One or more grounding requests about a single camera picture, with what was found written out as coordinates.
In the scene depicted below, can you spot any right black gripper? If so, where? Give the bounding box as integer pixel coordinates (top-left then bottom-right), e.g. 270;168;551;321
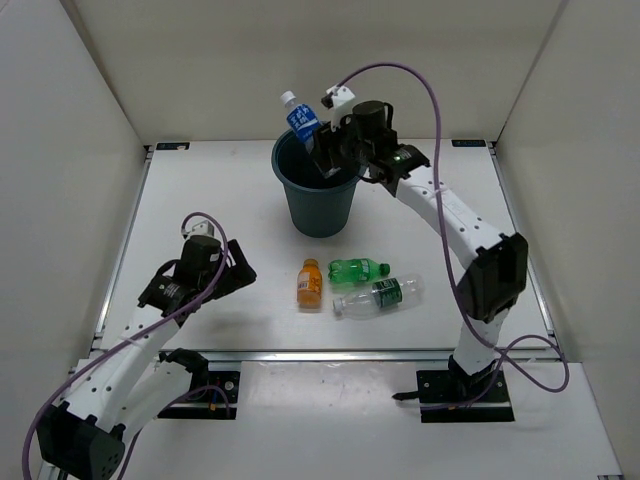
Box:
316;109;377;171

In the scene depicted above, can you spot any blue label water bottle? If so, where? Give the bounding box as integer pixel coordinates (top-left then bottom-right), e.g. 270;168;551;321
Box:
280;90;321;152

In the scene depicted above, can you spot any orange juice bottle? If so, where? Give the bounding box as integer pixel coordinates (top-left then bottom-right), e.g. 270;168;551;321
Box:
296;258;323;309

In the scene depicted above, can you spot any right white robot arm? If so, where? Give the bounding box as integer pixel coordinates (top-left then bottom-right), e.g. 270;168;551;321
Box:
312;94;528;401

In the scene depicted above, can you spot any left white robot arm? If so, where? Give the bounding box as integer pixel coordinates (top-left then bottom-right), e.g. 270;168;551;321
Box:
36;234;257;479

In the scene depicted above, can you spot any dark green plastic bin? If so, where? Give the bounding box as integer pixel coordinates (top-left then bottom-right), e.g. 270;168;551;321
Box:
271;130;360;238

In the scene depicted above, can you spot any green soda bottle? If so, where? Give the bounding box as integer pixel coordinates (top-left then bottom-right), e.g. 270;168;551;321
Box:
328;258;391;285

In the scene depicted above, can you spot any right black table label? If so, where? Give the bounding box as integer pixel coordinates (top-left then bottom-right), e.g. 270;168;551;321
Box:
451;139;486;148

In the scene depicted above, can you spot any black table label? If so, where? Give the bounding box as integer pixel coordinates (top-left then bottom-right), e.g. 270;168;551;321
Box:
451;139;486;148
155;142;190;151

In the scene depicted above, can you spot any left black table label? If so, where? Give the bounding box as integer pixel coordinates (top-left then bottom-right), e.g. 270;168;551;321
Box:
155;142;190;151

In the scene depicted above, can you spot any green label clear bottle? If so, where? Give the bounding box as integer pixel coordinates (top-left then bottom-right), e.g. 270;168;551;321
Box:
332;274;425;320

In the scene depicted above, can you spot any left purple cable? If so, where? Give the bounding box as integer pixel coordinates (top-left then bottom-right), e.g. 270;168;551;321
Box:
22;211;241;476

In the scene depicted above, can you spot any purple cable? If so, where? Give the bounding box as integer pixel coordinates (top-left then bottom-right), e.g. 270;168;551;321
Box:
22;211;241;476
334;62;570;409

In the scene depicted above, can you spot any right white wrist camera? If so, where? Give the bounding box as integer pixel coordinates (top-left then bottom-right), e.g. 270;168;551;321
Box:
321;85;356;130

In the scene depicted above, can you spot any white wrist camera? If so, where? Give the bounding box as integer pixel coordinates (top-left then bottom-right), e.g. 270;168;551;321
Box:
181;220;215;240
321;85;356;130

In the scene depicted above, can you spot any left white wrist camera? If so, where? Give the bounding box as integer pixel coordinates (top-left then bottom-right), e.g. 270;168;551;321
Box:
181;220;215;240

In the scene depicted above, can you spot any aluminium table rail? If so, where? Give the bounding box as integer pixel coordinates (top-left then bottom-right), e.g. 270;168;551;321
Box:
89;349;566;363

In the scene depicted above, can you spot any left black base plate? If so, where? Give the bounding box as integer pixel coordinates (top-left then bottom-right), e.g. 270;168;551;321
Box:
158;363;241;421

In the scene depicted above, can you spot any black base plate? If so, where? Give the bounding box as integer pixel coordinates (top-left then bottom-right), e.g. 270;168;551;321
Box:
416;370;515;424
158;363;241;421

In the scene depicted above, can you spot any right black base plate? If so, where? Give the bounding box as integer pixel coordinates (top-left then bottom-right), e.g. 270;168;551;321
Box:
416;370;515;424

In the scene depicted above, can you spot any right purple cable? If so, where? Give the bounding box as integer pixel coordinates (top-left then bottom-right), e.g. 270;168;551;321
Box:
334;62;570;409

